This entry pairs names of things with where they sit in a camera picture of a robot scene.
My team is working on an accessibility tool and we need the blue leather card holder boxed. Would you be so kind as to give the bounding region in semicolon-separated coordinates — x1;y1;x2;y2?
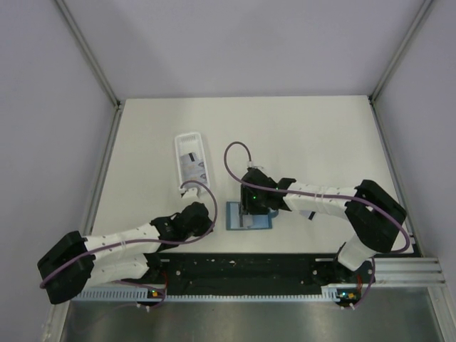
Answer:
225;202;279;231

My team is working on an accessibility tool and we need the white plastic basket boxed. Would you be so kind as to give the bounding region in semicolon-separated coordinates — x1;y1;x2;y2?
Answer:
175;132;210;188

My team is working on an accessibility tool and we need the silver VIP card top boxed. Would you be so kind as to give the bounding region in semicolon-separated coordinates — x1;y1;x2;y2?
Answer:
300;210;316;220

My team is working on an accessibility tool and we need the silver vip card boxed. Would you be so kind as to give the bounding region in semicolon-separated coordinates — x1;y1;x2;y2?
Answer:
300;210;316;220
182;170;207;184
180;152;205;172

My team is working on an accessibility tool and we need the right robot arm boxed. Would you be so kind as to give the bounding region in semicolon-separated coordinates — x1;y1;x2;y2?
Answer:
240;167;407;282

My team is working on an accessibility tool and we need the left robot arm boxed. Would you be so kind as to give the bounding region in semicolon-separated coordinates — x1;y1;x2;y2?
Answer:
37;202;214;305

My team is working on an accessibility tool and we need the silver VIP card bottom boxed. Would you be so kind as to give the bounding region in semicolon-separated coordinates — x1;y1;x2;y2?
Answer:
182;170;207;184

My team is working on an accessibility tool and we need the silver VIP card middle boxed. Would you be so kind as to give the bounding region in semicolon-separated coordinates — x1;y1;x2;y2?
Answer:
180;152;205;172

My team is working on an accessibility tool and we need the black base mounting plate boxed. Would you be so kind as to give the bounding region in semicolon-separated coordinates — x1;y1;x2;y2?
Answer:
130;253;374;286

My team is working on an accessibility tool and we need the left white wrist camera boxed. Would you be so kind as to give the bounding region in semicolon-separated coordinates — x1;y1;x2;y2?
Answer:
181;186;201;201

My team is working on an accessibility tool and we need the grey slotted cable duct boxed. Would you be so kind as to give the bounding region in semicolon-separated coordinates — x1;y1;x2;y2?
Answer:
71;286;348;304

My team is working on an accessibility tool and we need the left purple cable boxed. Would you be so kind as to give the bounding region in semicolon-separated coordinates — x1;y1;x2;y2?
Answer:
38;180;219;309

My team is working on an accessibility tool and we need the aluminium frame rail front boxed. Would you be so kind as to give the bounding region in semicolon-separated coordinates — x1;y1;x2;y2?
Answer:
373;257;446;288

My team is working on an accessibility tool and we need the right aluminium corner post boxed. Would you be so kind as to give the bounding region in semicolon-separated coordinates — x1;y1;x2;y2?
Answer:
368;0;437;103

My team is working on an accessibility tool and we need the aluminium corner post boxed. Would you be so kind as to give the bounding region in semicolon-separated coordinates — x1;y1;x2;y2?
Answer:
368;0;437;103
53;0;124;108

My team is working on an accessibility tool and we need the left aluminium corner post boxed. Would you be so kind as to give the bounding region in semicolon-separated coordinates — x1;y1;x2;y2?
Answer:
53;0;124;108

